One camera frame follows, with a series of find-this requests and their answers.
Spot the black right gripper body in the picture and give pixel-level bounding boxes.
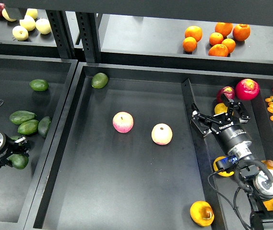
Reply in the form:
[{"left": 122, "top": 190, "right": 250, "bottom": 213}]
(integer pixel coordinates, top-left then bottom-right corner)
[{"left": 210, "top": 118, "right": 252, "bottom": 153}]

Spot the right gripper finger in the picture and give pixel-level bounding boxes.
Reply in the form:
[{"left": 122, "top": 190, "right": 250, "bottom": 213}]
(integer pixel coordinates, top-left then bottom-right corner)
[
  {"left": 220, "top": 93, "right": 250, "bottom": 123},
  {"left": 191, "top": 103, "right": 219, "bottom": 137}
]

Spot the dark green avocado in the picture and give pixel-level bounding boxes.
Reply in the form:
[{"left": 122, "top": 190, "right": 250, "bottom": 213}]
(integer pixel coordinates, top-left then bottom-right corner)
[
  {"left": 8, "top": 154, "right": 29, "bottom": 170},
  {"left": 37, "top": 116, "right": 51, "bottom": 138}
]

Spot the yellow pear brown stem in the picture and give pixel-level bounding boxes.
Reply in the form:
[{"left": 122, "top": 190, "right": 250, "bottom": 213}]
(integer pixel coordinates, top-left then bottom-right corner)
[{"left": 190, "top": 201, "right": 214, "bottom": 227}]

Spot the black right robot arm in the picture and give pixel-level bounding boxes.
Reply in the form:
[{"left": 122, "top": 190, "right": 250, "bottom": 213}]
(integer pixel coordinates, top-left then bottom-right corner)
[{"left": 190, "top": 94, "right": 273, "bottom": 230}]

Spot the green avocado lower left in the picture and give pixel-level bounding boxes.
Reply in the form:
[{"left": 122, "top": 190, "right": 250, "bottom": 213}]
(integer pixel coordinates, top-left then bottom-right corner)
[{"left": 10, "top": 136, "right": 21, "bottom": 140}]

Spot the green avocado middle cluster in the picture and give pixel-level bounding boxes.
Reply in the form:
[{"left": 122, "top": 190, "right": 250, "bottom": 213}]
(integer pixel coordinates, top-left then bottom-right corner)
[{"left": 17, "top": 119, "right": 39, "bottom": 135}]

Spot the green avocado cluster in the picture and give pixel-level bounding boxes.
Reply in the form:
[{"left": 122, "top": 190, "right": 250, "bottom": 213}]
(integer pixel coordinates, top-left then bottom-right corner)
[
  {"left": 9, "top": 110, "right": 36, "bottom": 125},
  {"left": 17, "top": 119, "right": 39, "bottom": 135}
]

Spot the dark green avocado upright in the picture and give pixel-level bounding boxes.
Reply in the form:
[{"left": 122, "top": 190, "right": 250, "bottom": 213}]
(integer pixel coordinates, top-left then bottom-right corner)
[{"left": 37, "top": 116, "right": 51, "bottom": 138}]

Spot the green avocado upper cluster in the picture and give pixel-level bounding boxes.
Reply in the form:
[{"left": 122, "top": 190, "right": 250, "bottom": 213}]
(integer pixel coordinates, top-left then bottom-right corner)
[{"left": 9, "top": 110, "right": 36, "bottom": 125}]

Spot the green avocado far left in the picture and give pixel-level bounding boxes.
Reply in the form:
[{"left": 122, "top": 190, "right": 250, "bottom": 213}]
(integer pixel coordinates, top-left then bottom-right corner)
[{"left": 29, "top": 79, "right": 49, "bottom": 92}]

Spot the light green avocado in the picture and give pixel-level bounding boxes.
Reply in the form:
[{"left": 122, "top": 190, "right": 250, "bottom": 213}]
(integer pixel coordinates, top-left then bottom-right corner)
[{"left": 91, "top": 72, "right": 108, "bottom": 89}]

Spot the bright red apple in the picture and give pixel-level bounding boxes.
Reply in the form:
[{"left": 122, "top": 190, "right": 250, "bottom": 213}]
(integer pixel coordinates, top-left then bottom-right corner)
[{"left": 235, "top": 79, "right": 260, "bottom": 100}]

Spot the dark red apple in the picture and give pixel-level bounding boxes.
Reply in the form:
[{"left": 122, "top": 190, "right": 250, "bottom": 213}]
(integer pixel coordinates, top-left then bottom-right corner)
[{"left": 216, "top": 86, "right": 235, "bottom": 103}]

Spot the black left tray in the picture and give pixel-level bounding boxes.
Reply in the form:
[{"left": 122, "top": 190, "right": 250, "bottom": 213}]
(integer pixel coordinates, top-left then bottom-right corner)
[{"left": 0, "top": 55, "right": 77, "bottom": 230}]

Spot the black tray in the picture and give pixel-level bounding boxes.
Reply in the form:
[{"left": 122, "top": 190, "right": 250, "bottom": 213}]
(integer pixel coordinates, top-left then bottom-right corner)
[
  {"left": 24, "top": 61, "right": 273, "bottom": 230},
  {"left": 0, "top": 55, "right": 77, "bottom": 230}
]

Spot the pale yellow pink apple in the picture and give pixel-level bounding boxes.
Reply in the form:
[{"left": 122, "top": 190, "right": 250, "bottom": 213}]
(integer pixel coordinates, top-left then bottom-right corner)
[{"left": 151, "top": 123, "right": 173, "bottom": 145}]

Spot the black tray divider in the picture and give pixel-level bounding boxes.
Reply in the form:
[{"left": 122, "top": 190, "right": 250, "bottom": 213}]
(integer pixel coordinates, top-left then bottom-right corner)
[{"left": 181, "top": 79, "right": 226, "bottom": 230}]

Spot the orange bottom front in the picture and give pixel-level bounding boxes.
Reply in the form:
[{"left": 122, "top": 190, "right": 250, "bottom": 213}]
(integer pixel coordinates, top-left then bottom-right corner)
[{"left": 208, "top": 44, "right": 228, "bottom": 57}]

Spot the orange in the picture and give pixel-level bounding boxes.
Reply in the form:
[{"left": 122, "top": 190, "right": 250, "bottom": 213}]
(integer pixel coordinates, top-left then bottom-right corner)
[
  {"left": 185, "top": 25, "right": 202, "bottom": 42},
  {"left": 232, "top": 24, "right": 250, "bottom": 42},
  {"left": 208, "top": 44, "right": 228, "bottom": 57},
  {"left": 182, "top": 36, "right": 197, "bottom": 52},
  {"left": 215, "top": 22, "right": 233, "bottom": 37}
]

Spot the orange right small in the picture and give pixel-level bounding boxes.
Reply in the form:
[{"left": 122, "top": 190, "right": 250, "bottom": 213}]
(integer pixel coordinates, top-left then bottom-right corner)
[{"left": 222, "top": 38, "right": 236, "bottom": 54}]

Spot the orange small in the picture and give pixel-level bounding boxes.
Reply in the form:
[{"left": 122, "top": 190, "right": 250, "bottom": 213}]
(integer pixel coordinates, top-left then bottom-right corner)
[
  {"left": 222, "top": 38, "right": 236, "bottom": 54},
  {"left": 209, "top": 32, "right": 224, "bottom": 46}
]

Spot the pink red apple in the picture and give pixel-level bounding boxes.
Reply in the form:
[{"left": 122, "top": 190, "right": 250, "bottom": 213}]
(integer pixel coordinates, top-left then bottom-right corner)
[{"left": 112, "top": 111, "right": 134, "bottom": 133}]

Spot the orange lower left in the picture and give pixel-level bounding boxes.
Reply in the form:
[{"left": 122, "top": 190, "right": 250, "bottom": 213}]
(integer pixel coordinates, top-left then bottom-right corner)
[{"left": 182, "top": 36, "right": 197, "bottom": 52}]

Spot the orange centre small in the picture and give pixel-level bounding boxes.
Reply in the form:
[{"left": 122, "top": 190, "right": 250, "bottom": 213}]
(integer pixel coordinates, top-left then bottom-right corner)
[{"left": 209, "top": 32, "right": 224, "bottom": 46}]

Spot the orange top right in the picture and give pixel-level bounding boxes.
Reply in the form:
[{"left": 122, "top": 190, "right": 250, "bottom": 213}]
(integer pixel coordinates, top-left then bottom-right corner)
[{"left": 232, "top": 24, "right": 250, "bottom": 42}]

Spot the black centre tray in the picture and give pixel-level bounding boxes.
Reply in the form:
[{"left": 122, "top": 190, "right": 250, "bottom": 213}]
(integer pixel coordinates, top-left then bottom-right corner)
[{"left": 24, "top": 61, "right": 273, "bottom": 230}]

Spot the orange top middle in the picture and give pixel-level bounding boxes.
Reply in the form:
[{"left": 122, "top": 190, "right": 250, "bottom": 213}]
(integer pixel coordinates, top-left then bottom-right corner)
[{"left": 215, "top": 22, "right": 233, "bottom": 37}]

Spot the orange top left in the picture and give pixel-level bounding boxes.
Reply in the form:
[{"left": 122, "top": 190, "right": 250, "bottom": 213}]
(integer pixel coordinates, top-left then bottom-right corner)
[{"left": 185, "top": 25, "right": 202, "bottom": 42}]

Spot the pale yellow apple front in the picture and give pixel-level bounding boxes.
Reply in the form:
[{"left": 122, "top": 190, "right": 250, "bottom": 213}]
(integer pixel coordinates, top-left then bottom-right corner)
[{"left": 12, "top": 25, "right": 29, "bottom": 41}]

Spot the pale yellow apple right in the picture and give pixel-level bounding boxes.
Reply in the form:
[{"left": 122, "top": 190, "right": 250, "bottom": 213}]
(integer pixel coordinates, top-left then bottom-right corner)
[{"left": 36, "top": 18, "right": 51, "bottom": 35}]

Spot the pale yellow apple middle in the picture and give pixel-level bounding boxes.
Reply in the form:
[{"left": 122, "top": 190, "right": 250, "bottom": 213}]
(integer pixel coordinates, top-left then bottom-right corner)
[{"left": 19, "top": 15, "right": 36, "bottom": 31}]

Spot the pale yellow apple hidden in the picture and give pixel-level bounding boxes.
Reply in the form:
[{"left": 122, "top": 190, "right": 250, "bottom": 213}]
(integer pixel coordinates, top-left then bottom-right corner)
[{"left": 2, "top": 9, "right": 16, "bottom": 22}]

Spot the pale yellow apple back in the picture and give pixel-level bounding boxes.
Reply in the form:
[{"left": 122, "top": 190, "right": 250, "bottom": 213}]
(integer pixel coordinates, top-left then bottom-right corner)
[{"left": 25, "top": 8, "right": 38, "bottom": 20}]

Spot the black shelf upright post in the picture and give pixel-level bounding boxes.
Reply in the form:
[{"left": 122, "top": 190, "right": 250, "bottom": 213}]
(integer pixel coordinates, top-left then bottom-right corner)
[{"left": 76, "top": 12, "right": 102, "bottom": 63}]

